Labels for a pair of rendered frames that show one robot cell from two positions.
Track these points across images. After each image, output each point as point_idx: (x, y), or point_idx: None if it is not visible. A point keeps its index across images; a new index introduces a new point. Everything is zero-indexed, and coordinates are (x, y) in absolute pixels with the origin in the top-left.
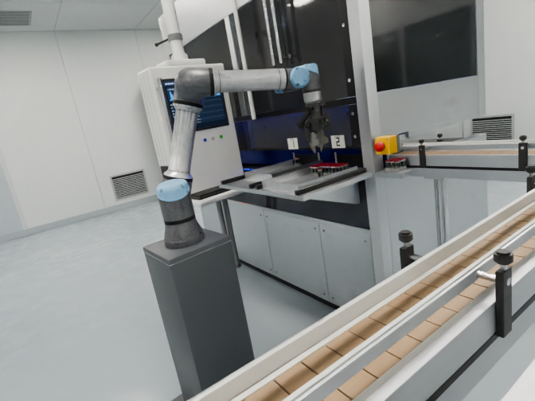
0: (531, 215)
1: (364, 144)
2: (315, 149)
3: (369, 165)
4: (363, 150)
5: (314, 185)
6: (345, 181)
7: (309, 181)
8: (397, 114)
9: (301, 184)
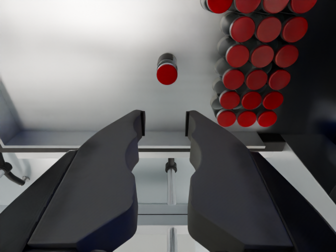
0: None
1: (332, 222)
2: (143, 132)
3: (282, 165)
4: (317, 194)
5: (65, 151)
6: (163, 157)
7: (49, 147)
8: None
9: (16, 147)
